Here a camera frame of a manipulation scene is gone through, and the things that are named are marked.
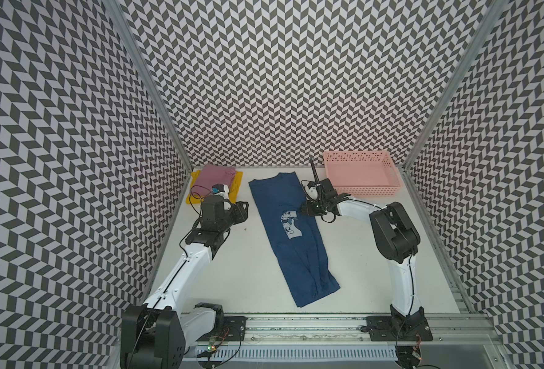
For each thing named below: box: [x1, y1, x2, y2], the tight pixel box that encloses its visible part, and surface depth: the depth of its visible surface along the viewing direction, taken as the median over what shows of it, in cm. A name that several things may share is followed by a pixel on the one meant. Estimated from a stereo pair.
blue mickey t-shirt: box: [248, 172, 340, 308], surface depth 93 cm
